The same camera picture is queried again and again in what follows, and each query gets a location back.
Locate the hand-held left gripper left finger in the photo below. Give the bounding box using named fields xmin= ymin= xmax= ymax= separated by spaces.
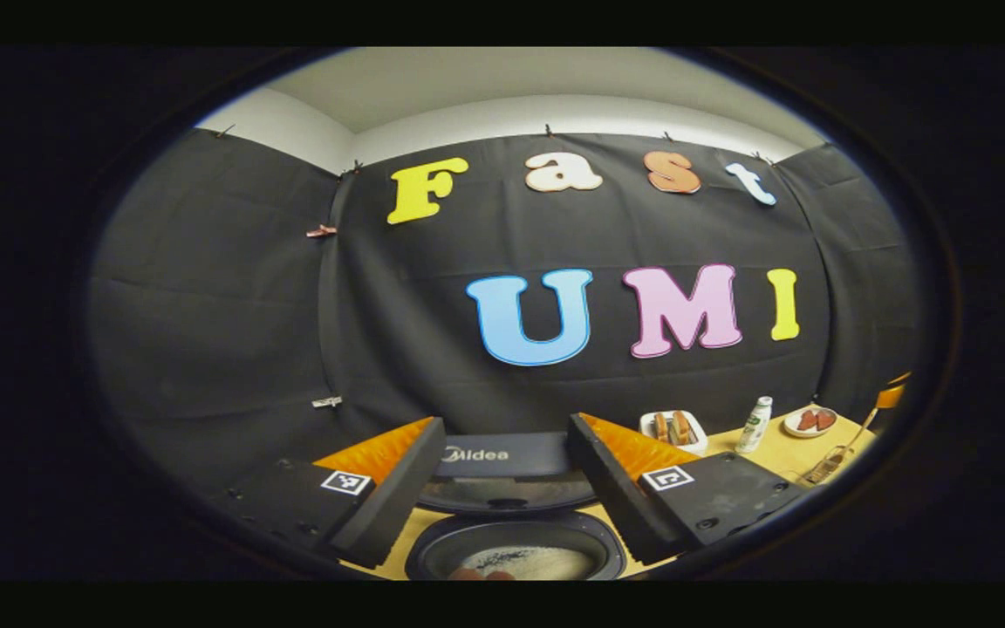
xmin=223 ymin=416 xmax=448 ymax=570

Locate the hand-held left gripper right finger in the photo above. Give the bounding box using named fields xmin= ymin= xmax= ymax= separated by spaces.
xmin=565 ymin=413 xmax=809 ymax=566

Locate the wooden spoon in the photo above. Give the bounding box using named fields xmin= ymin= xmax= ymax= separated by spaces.
xmin=817 ymin=410 xmax=879 ymax=481

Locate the white rice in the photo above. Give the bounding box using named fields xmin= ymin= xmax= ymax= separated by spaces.
xmin=455 ymin=546 xmax=598 ymax=581

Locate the clear chopstick holder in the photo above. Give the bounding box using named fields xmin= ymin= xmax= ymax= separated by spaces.
xmin=803 ymin=445 xmax=848 ymax=486

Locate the dark blue rice cooker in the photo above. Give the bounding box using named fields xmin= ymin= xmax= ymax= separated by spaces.
xmin=404 ymin=432 xmax=627 ymax=581

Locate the white toaster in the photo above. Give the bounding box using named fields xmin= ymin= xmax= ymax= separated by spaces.
xmin=639 ymin=410 xmax=709 ymax=456

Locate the white round plate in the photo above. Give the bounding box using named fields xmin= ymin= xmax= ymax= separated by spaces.
xmin=783 ymin=406 xmax=838 ymax=439

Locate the white bottle green label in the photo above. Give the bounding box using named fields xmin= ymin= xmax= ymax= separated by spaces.
xmin=735 ymin=396 xmax=774 ymax=454

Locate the black backdrop cloth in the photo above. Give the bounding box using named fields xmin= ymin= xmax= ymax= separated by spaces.
xmin=86 ymin=129 xmax=922 ymax=489

